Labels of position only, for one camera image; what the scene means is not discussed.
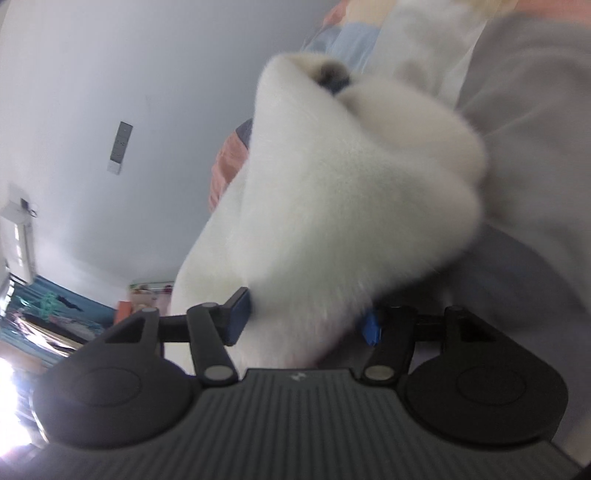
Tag grey pants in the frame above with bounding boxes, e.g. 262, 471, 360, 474
406, 226, 587, 365

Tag cream navy striped sweater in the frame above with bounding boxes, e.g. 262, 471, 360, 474
168, 53, 488, 370

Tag grey wall panel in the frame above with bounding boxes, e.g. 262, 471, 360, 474
107, 121, 135, 175

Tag grey sweatshirt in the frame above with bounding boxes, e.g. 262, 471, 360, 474
455, 0, 591, 296

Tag white air conditioner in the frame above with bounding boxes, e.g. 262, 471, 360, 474
0, 185, 38, 283

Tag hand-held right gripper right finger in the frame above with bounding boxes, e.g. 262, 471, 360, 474
359, 305, 492, 387

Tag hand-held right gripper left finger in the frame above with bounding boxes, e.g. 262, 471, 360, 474
104, 287, 252, 387

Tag teal curtain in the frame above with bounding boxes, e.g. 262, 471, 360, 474
0, 274, 116, 365

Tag colourful wall chart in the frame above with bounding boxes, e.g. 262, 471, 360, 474
129, 281, 175, 319

